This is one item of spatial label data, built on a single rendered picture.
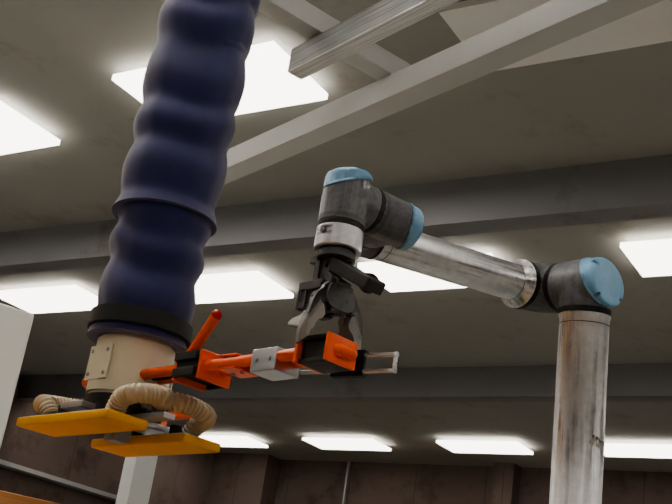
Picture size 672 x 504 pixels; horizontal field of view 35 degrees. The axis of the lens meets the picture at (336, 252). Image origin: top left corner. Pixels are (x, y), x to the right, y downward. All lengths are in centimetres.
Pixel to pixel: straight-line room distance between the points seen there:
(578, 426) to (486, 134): 465
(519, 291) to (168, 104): 90
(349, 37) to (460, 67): 48
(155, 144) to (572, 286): 98
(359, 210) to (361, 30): 248
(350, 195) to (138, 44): 466
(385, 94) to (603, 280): 259
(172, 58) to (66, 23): 407
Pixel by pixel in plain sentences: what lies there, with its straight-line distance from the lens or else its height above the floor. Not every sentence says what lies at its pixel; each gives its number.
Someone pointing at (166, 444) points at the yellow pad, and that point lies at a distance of 230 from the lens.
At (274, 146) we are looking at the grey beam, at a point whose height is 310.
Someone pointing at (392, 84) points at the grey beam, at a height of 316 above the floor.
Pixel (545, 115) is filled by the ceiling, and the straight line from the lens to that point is 665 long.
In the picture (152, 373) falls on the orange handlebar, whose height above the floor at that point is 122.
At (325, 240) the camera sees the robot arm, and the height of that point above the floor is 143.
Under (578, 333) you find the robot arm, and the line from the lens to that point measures 242.
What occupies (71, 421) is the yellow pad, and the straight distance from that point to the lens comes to 224.
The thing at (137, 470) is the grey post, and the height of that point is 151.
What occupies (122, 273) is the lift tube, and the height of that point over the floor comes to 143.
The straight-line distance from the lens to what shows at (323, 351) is 188.
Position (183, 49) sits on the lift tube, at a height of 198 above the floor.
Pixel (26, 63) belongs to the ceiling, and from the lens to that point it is 715.
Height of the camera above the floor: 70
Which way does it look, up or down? 21 degrees up
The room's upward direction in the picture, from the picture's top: 9 degrees clockwise
